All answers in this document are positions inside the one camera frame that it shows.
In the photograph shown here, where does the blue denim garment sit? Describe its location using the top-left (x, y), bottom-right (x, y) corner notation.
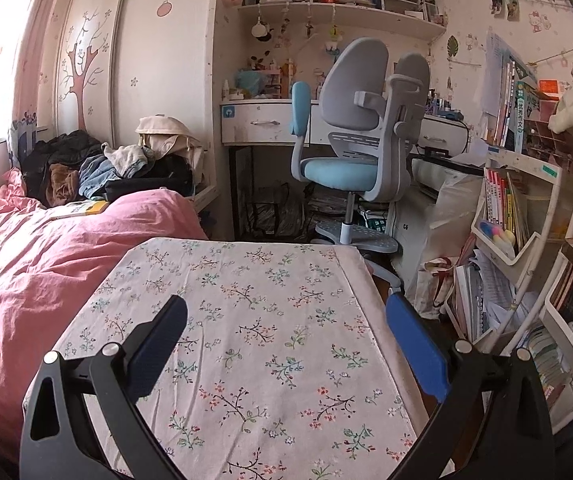
top-left (79, 154), bottom-right (122, 201)

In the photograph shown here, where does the hanging photo string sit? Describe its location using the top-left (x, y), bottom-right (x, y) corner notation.
top-left (437, 0), bottom-right (573, 61)

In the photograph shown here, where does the brown garment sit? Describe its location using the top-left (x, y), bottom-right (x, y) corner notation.
top-left (48, 162), bottom-right (81, 206)

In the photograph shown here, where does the yellow book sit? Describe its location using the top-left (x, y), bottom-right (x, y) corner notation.
top-left (49, 200), bottom-right (110, 221)

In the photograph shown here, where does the white shopping bag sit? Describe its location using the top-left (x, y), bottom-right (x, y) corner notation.
top-left (414, 172), bottom-right (485, 321)

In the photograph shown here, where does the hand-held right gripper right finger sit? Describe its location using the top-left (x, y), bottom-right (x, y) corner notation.
top-left (385, 292), bottom-right (557, 480)

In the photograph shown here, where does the beige bag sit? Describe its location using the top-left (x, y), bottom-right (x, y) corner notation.
top-left (135, 115), bottom-right (204, 181)

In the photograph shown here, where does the white wardrobe with tree decal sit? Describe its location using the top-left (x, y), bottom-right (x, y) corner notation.
top-left (31, 0), bottom-right (222, 161)

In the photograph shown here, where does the floral tablecloth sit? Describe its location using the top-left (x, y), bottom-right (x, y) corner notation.
top-left (24, 237), bottom-right (455, 480)

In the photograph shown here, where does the grey white cloth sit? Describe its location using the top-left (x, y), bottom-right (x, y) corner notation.
top-left (102, 143), bottom-right (148, 178)

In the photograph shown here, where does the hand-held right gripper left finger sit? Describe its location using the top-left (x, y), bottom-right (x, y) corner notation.
top-left (19, 295), bottom-right (188, 480)

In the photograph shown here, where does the row of books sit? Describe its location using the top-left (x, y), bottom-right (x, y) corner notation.
top-left (481, 167), bottom-right (530, 246)

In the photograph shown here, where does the white book rack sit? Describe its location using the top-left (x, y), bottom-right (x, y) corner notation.
top-left (447, 110), bottom-right (573, 431)

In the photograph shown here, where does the pink blanket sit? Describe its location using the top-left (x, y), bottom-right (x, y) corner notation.
top-left (0, 167), bottom-right (210, 461)

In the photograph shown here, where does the teal bag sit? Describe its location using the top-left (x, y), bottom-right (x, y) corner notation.
top-left (236, 69), bottom-right (267, 98)

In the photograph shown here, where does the white desk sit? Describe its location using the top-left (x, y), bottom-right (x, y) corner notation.
top-left (219, 97), bottom-right (470, 241)

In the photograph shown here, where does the black jacket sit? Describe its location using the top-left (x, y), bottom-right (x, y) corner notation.
top-left (21, 130), bottom-right (104, 208)

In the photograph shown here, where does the white wall shelf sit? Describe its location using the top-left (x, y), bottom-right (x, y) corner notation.
top-left (236, 0), bottom-right (447, 41)

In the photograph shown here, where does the grey blue office chair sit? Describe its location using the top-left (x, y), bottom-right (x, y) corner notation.
top-left (291, 36), bottom-right (432, 291)

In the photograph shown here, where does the black mesh bag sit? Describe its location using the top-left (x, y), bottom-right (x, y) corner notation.
top-left (244, 185), bottom-right (307, 238)

